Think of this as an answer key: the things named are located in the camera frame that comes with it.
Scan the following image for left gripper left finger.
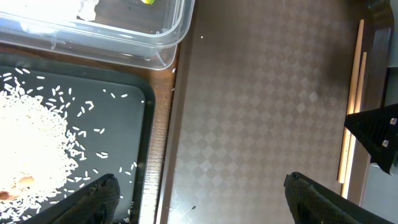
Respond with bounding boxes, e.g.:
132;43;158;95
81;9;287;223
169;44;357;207
23;174;121;224

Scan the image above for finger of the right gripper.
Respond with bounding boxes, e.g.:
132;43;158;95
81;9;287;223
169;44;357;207
345;104;397;175

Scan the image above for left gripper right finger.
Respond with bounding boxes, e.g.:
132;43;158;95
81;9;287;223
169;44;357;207
284;172;392;224

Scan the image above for wooden chopstick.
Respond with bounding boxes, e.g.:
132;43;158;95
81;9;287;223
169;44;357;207
338;19;364;184
341;52;367;199

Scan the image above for white tissue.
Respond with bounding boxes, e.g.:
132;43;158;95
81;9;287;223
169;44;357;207
19;0;99;21

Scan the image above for yellow green snack wrapper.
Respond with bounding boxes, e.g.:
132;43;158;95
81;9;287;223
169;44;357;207
141;0;155;5

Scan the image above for grey dishwasher rack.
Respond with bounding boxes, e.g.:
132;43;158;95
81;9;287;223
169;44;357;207
360;0;397;222

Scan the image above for black waste tray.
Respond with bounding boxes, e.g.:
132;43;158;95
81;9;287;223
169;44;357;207
1;53;155;223

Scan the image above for spilled rice grains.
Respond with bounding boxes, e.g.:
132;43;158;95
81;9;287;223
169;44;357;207
0;67;147;223

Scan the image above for dark brown serving tray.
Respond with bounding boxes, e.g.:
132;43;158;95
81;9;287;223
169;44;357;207
154;0;395;224

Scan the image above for clear plastic bin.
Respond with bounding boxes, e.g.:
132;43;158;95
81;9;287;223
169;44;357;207
1;0;195;70

